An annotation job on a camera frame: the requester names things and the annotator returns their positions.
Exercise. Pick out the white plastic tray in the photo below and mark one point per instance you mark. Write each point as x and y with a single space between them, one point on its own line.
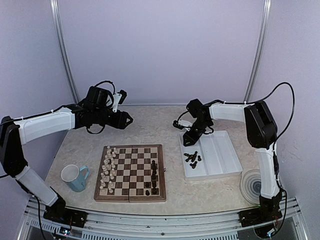
219 158

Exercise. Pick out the right aluminium corner post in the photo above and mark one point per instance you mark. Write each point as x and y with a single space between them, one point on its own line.
259 49

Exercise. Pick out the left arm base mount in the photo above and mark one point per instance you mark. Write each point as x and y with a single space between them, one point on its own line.
66 216

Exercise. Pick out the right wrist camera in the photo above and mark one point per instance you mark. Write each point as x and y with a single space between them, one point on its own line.
182 124

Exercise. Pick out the light blue mug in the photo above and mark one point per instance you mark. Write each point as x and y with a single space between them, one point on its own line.
75 177

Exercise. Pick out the white chess pieces row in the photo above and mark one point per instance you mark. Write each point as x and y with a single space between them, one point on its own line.
107 174

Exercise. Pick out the aluminium front rail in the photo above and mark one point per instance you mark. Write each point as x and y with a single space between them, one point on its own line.
209 226

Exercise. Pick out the pile of dark chess pieces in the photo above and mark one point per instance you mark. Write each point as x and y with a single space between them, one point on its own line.
193 159

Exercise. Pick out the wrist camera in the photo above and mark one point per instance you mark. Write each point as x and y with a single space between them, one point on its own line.
182 124
118 99

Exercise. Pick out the aluminium corner post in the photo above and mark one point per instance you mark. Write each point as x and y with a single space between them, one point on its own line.
259 49
63 51

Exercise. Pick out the grey spiral coaster plate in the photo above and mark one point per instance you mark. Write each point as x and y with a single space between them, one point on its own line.
250 185

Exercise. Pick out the wooden chess board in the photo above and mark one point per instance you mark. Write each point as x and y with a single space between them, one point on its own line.
133 171

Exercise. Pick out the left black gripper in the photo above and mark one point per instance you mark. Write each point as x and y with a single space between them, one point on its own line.
120 122

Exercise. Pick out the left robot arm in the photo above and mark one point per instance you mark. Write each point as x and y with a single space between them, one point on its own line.
99 107

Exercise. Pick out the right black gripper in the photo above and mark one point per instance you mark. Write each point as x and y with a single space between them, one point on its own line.
191 138

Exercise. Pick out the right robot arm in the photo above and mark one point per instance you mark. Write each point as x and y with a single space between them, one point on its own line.
261 133

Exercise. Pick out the left aluminium corner post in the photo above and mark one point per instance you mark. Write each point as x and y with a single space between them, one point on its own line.
63 51

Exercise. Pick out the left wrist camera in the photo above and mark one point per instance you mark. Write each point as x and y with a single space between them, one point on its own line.
118 99

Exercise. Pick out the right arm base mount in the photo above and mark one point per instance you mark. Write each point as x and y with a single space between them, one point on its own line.
259 215

